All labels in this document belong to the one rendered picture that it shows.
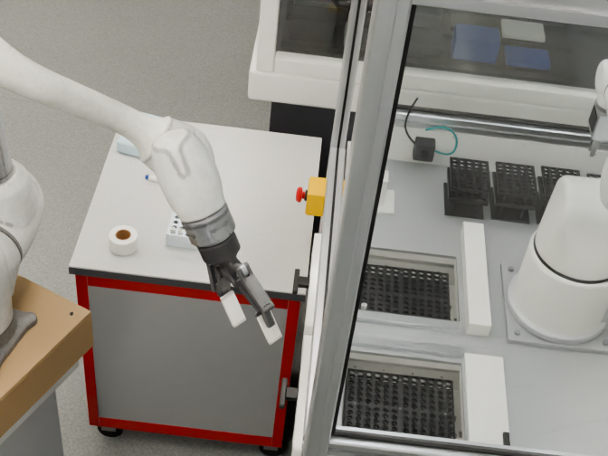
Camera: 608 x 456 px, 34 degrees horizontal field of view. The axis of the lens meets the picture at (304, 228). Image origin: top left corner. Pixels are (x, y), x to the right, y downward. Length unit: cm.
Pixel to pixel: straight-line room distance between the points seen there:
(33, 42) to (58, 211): 112
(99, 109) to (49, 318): 57
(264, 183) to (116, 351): 60
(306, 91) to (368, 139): 162
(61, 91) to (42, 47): 284
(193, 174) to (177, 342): 96
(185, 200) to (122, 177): 96
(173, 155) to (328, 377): 47
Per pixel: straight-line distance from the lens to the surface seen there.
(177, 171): 175
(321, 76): 286
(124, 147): 277
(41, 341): 218
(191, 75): 441
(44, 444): 248
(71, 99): 179
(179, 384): 277
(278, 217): 261
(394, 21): 118
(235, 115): 420
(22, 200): 214
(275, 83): 288
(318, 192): 247
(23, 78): 174
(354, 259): 141
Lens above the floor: 253
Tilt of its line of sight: 43 degrees down
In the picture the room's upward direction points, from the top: 7 degrees clockwise
